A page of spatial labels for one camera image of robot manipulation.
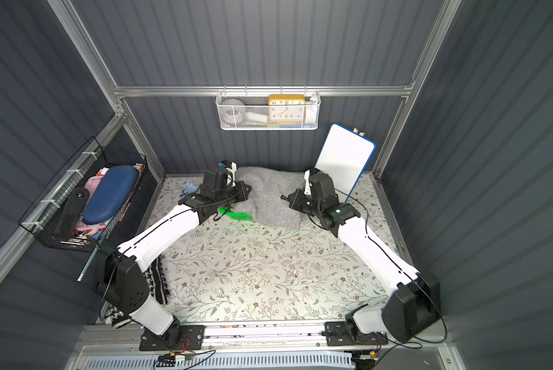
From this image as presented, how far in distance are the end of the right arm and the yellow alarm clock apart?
1.25 feet

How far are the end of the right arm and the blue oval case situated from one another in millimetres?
541

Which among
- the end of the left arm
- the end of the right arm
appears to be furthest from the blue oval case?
the end of the right arm

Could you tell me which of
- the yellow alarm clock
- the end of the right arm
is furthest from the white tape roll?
the end of the right arm

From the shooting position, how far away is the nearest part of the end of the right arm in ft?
1.82

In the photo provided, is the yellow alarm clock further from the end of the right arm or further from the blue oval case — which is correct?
the blue oval case

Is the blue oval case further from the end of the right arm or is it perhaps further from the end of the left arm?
the end of the right arm

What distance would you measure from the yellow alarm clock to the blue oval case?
21.5 inches

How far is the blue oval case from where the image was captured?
0.63m

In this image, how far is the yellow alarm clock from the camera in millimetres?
885

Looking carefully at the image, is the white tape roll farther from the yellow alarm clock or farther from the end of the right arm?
the end of the right arm

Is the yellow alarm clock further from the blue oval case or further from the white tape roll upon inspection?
Answer: the blue oval case

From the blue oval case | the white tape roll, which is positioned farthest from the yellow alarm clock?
the blue oval case

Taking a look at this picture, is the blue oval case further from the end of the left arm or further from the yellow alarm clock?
the yellow alarm clock
